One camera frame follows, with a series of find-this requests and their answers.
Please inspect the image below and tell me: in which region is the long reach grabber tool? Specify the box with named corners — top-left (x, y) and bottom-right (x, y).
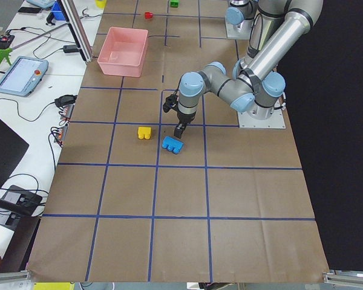
top-left (0, 22), bottom-right (70, 65)

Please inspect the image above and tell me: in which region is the pink plastic box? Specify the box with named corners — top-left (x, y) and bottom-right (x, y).
top-left (97, 27), bottom-right (148, 77)

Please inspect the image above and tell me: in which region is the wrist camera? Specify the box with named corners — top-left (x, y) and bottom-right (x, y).
top-left (162, 94), bottom-right (178, 113)

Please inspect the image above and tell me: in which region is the red toy block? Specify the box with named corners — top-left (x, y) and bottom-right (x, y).
top-left (144, 11), bottom-right (154, 19)

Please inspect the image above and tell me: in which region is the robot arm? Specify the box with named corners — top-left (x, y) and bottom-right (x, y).
top-left (163, 1), bottom-right (323, 138)
top-left (225, 0), bottom-right (258, 40)

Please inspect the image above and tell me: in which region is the blue storage bin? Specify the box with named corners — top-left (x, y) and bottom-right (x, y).
top-left (51, 1), bottom-right (65, 21)

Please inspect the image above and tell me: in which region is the black power adapter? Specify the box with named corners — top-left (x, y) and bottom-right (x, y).
top-left (62, 45), bottom-right (79, 54)

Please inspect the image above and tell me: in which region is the yellow toy block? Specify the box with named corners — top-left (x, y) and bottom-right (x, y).
top-left (137, 126), bottom-right (152, 140)

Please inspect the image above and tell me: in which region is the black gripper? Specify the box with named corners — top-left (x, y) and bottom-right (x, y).
top-left (173, 111), bottom-right (196, 139)

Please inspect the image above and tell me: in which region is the teach pendant tablet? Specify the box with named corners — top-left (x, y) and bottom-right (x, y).
top-left (0, 56), bottom-right (49, 97)

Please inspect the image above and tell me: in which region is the blue toy block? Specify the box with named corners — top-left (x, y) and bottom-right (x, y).
top-left (162, 136), bottom-right (184, 154)

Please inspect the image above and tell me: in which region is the aluminium frame post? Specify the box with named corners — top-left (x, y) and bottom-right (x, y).
top-left (57, 0), bottom-right (93, 63)

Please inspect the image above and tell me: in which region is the green toy block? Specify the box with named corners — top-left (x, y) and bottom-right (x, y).
top-left (169, 0), bottom-right (180, 8)

